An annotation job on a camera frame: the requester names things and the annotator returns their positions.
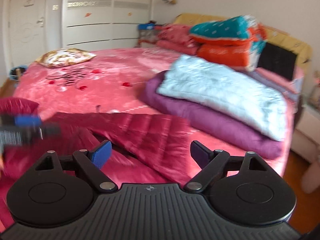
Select black cushion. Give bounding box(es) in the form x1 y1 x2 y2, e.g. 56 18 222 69
258 42 297 80

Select pink waste bin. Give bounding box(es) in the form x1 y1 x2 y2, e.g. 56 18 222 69
301 161 320 193

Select white bedroom door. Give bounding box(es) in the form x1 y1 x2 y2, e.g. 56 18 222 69
9 0 46 67

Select light blue folded quilt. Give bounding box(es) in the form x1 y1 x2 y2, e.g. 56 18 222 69
157 55 287 141

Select pink pillow under cushion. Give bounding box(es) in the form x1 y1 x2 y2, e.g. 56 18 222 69
256 66 304 94

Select teal and orange folded quilt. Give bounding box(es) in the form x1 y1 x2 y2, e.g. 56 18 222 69
189 15 267 72

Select purple folded quilt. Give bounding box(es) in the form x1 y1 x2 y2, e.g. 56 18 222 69
139 71 283 159

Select lavender folded sheet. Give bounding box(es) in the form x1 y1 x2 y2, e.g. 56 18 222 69
246 70 301 103

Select crimson puffer down jacket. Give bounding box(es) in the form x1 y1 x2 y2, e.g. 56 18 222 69
1 112 191 185

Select blue object on floor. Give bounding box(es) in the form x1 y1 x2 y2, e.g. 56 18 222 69
9 65 28 81

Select pink white nightstand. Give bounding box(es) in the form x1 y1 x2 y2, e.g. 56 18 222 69
291 102 319 163

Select pink floral bed cover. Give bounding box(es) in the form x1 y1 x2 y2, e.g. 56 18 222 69
0 47 295 233

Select yellow headboard cover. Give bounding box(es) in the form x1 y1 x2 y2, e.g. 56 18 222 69
173 13 312 75

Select white wardrobe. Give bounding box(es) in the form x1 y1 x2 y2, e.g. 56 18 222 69
62 0 151 51

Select floral patterned pillow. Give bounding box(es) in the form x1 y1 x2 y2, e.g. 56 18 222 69
35 48 97 68

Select pink heart folded blanket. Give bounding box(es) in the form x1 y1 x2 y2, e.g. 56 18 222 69
156 24 200 56

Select small items on nightstand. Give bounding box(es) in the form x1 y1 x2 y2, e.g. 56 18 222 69
309 70 320 110

